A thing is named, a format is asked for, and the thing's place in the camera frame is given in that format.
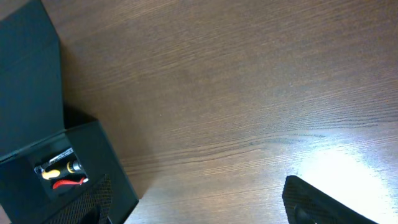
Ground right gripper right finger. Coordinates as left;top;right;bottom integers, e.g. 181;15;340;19
282;175;373;224

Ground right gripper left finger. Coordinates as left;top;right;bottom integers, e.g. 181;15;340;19
44;175;113;224

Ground small red cutting pliers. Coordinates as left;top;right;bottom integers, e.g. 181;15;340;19
52;177;89;190

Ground yellow black screwdriver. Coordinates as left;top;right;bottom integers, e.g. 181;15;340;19
41;160;83;180

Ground silver combination wrench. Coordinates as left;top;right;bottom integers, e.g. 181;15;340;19
34;147;73;174

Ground black box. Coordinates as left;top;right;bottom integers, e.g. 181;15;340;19
1;1;139;223

